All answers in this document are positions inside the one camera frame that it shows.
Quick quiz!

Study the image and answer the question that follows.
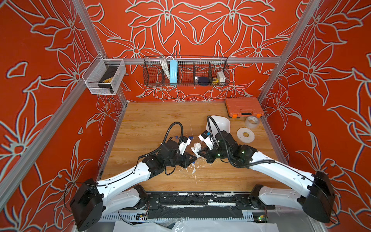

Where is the clear acrylic wall box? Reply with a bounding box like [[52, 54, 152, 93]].
[[82, 54, 126, 95]]

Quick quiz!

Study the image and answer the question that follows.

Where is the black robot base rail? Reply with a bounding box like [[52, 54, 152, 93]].
[[116, 191, 275, 223]]

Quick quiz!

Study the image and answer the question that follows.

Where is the orange tool case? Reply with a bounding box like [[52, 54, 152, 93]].
[[225, 97, 264, 119]]

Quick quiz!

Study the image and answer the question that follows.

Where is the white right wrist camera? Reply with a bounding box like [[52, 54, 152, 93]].
[[199, 130, 214, 150]]

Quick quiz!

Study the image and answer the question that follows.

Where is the dark round object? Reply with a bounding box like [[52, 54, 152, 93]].
[[198, 76, 210, 86]]

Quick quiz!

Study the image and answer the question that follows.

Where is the white small box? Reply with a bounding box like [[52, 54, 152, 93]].
[[216, 71, 226, 85]]

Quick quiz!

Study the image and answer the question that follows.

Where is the white cable bundle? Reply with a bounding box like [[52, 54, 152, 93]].
[[159, 57, 172, 80]]

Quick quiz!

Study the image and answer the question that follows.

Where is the white plastic tray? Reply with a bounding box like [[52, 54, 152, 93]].
[[206, 116, 231, 136]]

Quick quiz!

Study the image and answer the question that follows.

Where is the light blue box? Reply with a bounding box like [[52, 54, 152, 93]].
[[169, 60, 178, 85]]

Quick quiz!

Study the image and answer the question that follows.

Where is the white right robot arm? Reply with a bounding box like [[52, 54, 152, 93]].
[[198, 130, 335, 223]]

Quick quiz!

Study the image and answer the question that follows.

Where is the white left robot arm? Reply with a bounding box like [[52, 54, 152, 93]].
[[69, 140, 197, 232]]

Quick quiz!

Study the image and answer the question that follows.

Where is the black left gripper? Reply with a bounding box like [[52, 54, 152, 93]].
[[164, 151, 198, 170]]

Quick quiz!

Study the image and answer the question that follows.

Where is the white wipe tissue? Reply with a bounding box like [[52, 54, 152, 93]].
[[191, 143, 202, 158]]

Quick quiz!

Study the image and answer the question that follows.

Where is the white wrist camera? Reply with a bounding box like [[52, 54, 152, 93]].
[[199, 130, 214, 150], [178, 136, 191, 156]]

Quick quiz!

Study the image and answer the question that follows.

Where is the black yellow item in box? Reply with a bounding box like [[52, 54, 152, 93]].
[[98, 66, 118, 89]]

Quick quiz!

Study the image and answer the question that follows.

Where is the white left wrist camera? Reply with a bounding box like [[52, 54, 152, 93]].
[[178, 136, 191, 156]]

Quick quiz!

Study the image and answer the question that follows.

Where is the clear tape roll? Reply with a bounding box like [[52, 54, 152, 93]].
[[245, 116, 260, 130]]

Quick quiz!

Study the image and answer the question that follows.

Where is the white flat tape disc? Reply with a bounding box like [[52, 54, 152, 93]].
[[237, 128, 255, 144]]

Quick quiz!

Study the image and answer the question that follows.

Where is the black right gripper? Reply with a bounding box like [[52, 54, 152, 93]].
[[196, 145, 232, 164]]

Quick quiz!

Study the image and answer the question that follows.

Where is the black wire basket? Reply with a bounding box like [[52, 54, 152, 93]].
[[143, 56, 230, 87]]

